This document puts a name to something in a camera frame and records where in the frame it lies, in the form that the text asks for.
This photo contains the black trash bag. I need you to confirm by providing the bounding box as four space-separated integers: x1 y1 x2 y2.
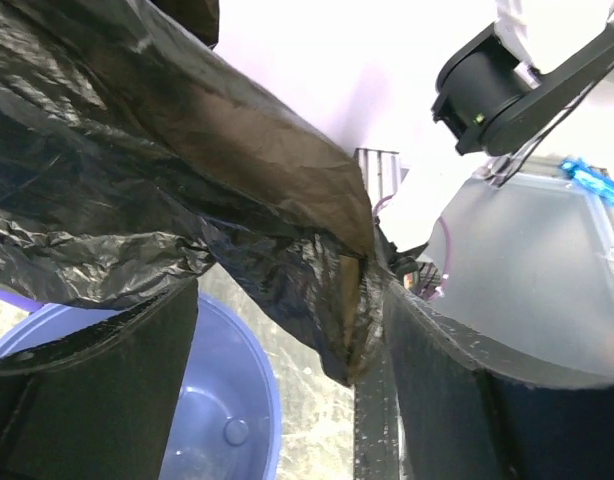
0 1 384 385

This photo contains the blue plastic trash bin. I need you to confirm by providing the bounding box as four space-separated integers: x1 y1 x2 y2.
0 291 281 479

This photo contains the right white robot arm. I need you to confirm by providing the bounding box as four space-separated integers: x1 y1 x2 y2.
432 1 614 157

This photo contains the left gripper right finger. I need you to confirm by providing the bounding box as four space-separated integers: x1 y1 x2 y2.
354 272 614 479

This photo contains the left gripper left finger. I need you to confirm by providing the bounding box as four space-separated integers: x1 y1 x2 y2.
0 282 198 480

